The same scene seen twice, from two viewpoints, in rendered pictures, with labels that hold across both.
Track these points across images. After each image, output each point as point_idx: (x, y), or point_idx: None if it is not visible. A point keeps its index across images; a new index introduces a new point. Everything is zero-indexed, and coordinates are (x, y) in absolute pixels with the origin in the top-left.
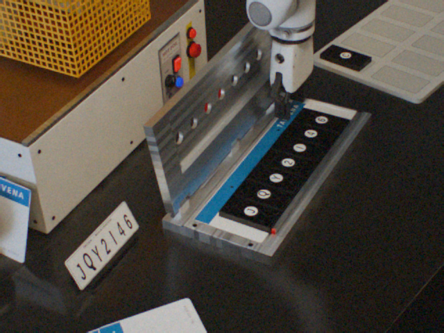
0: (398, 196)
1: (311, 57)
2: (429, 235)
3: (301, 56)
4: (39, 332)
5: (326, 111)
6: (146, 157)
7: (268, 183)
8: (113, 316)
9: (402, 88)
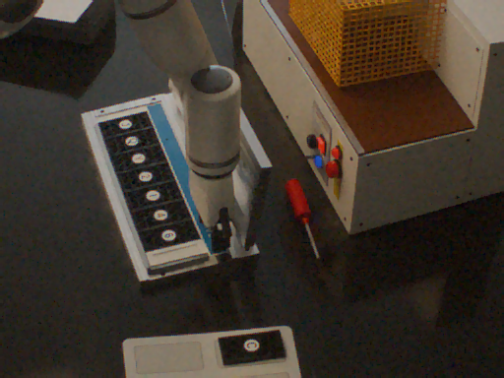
0: (49, 227)
1: (204, 210)
2: (4, 210)
3: (193, 174)
4: None
5: (175, 247)
6: (274, 133)
7: (138, 151)
8: (139, 45)
9: (154, 346)
